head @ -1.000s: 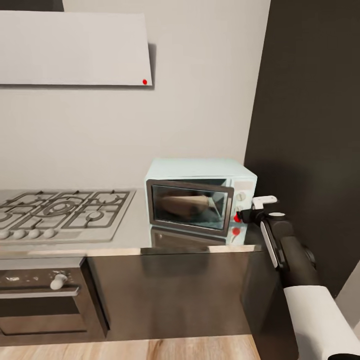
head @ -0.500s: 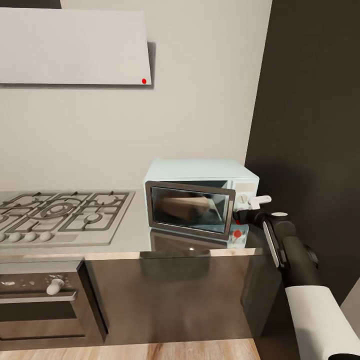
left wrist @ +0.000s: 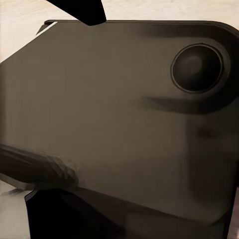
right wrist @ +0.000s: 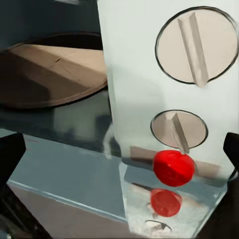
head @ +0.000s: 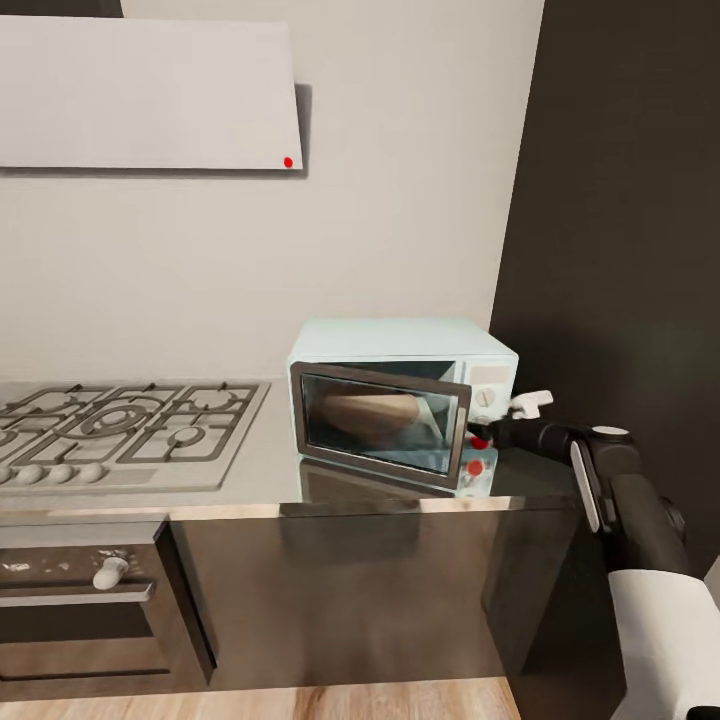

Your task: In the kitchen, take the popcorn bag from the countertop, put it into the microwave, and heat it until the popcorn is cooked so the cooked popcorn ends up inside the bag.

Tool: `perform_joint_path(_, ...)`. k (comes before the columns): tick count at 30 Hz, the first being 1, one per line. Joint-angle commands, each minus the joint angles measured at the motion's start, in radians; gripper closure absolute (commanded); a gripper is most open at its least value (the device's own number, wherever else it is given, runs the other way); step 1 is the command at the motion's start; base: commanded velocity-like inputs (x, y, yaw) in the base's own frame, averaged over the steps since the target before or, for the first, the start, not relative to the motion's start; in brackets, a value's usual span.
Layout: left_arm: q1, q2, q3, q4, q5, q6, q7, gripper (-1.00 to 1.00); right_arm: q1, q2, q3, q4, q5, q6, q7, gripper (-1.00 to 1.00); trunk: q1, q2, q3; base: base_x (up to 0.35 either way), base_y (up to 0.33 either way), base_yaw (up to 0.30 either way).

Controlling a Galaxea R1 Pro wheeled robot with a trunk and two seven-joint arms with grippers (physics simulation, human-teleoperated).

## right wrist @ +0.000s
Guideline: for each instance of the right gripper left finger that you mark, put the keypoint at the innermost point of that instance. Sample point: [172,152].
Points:
[12,147]

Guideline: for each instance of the microwave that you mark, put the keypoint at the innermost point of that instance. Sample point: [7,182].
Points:
[153,82]

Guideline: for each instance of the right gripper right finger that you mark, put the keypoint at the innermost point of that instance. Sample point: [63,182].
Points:
[231,148]

